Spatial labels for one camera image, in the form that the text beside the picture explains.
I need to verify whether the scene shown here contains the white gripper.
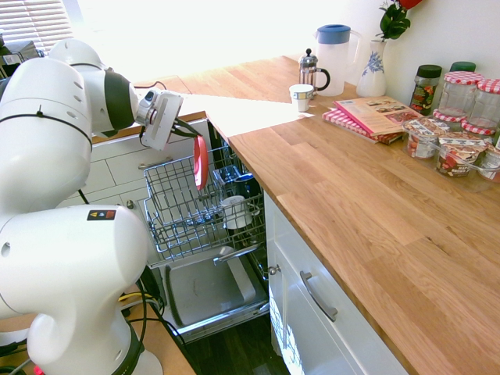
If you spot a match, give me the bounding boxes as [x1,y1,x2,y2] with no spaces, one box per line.
[140,90,204,153]

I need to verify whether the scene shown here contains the red round plate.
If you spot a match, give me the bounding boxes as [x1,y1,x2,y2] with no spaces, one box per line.
[193,134,209,191]

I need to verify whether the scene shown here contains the grey steel dishwasher door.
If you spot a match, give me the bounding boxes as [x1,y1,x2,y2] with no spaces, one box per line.
[162,249,271,344]

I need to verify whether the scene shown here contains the white tiled cabinet front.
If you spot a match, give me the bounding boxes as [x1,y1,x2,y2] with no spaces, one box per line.
[56,113,214,210]

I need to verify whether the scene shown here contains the dark blue mug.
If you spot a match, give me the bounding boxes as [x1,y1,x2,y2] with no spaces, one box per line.
[234,173,257,198]

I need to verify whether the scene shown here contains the white mug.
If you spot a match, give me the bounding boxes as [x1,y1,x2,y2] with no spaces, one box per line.
[220,195,255,231]

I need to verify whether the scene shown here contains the small white patterned cup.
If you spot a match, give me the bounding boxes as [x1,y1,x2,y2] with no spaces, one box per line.
[288,84,315,113]

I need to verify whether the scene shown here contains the glass french press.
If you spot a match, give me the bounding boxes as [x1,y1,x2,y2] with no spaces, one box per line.
[298,48,331,97]

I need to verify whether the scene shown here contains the clear pitcher with blue lid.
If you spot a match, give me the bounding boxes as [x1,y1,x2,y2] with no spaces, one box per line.
[313,24,363,98]

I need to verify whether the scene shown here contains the red checkered book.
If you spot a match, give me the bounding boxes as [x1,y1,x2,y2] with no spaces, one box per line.
[321,108,408,146]

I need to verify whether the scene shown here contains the window blinds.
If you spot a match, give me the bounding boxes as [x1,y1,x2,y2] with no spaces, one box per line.
[0,0,81,55]

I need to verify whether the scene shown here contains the pink cookbook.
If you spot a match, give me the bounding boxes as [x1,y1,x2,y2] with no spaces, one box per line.
[333,95,425,138]

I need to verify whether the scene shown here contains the white vase with blue print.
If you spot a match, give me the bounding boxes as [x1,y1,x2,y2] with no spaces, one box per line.
[355,38,388,98]

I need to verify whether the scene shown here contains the red flowers with green leaves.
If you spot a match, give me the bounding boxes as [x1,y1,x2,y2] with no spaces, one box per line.
[377,0,426,42]

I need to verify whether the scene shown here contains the coffee jar with black lid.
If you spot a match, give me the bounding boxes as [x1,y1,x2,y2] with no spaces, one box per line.
[409,64,444,116]

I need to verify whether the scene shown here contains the white kitchen cabinet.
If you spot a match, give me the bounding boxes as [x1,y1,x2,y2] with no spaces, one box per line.
[262,190,409,375]

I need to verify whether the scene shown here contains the glass jar with gingham lid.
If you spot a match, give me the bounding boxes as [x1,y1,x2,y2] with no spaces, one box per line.
[432,109,466,123]
[437,70,486,118]
[467,78,500,129]
[460,118,500,137]

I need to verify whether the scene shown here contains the jar with green lid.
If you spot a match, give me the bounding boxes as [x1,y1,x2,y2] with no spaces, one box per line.
[448,61,477,74]

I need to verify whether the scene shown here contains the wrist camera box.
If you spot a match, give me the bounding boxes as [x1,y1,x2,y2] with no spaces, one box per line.
[142,89,162,115]

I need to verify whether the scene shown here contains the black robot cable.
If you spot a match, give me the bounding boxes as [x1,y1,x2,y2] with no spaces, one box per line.
[132,80,193,95]

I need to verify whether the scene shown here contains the silver wire dishwasher rack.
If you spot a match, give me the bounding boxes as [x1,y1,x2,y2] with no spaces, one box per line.
[142,187,267,263]
[143,155,220,230]

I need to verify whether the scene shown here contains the black floor cable bundle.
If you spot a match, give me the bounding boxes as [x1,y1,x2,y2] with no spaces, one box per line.
[116,267,188,375]

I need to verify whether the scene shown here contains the silver cabinet bar handle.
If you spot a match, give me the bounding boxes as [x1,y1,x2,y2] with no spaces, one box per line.
[299,270,339,323]

